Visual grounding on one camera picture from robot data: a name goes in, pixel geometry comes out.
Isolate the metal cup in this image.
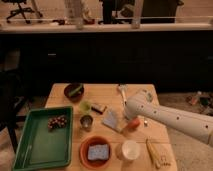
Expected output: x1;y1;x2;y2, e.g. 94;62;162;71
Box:
80;115;93;131

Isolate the white cup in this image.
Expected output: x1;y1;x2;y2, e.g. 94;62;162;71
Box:
119;140;140;162

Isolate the bunch of dark grapes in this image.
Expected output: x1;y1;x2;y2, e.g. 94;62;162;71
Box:
48;115;67;131

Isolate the orange plate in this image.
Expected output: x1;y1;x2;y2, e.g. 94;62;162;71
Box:
79;136;112;170

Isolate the blue sponge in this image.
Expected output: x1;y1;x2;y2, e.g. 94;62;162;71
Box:
87;144;109;161

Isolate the black office chair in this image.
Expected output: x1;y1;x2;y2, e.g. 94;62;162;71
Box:
1;0;43;24

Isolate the green plastic tray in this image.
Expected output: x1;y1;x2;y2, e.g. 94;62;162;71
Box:
12;107;73;171

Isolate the black chair at left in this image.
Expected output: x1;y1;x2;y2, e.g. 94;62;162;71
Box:
0;72;26;151

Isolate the dark brown bowl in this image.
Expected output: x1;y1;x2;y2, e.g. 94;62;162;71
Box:
64;83;84;102

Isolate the green item in bowl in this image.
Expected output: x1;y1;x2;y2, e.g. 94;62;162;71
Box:
68;84;83;97

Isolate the yellow corn cob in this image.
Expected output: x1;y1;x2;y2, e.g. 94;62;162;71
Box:
146;139;163;169

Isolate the light blue towel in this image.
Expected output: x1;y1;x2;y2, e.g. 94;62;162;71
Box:
102;109;126;133

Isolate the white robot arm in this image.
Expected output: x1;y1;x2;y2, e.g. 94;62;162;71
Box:
124;90;213;147

